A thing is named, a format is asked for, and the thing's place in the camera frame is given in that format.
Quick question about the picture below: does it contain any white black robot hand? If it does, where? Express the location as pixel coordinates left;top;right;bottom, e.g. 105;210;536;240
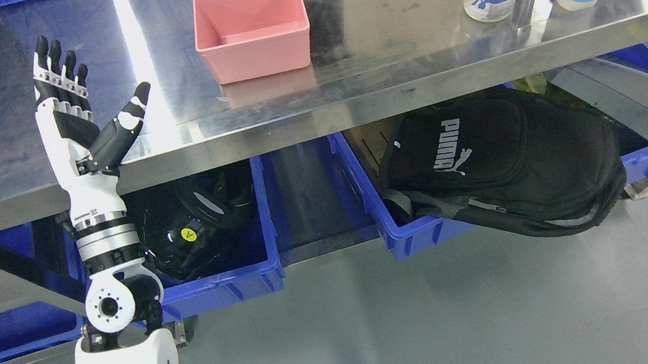
32;35;151;231

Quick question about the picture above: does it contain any pink plastic storage box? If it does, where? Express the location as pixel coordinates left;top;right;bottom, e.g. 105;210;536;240
192;0;311;85

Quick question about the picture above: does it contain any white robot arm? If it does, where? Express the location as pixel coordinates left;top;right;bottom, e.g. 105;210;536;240
73;211;179;364

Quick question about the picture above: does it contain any blue bin far left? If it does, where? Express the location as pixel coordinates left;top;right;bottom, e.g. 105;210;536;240
0;217;86;364

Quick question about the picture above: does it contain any black gear with yellow sticker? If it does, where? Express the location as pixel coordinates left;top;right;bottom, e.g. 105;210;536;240
122;159;258;282

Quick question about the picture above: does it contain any blue bin with black gear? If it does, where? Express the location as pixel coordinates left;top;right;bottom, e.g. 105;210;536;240
58;155;289;334

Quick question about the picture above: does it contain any blue bin with backpack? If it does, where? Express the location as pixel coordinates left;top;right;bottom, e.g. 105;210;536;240
328;43;648;260

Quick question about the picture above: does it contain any black Puma backpack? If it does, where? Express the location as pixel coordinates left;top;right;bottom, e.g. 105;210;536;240
379;88;627;238

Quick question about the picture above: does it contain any grey metal tray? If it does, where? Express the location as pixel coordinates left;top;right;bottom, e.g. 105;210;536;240
544;58;648;140

